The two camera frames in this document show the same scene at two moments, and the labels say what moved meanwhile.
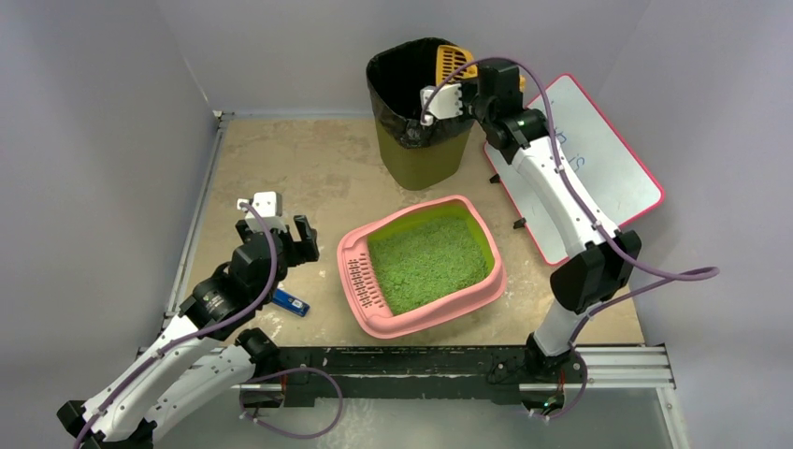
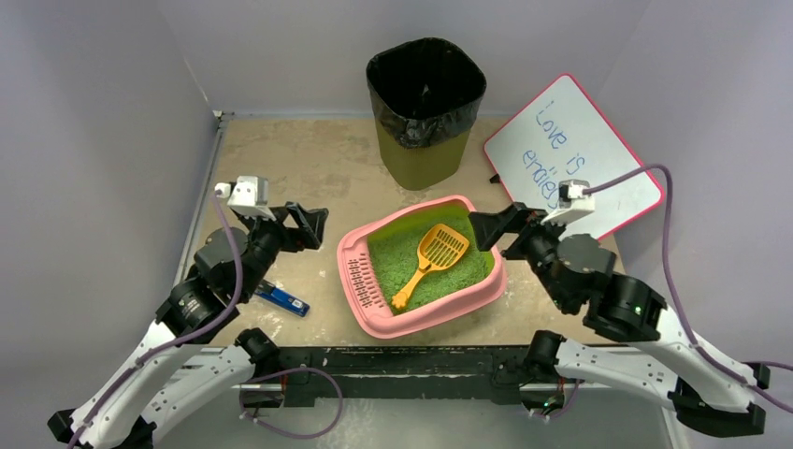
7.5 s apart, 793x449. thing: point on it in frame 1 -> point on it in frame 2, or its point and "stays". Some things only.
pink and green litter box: [420, 267] stays
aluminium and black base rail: [447, 374] stays
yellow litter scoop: [450, 57] -> [439, 247]
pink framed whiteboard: [587, 146] stays
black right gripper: [469, 101] -> [519, 226]
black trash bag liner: [396, 77] stays
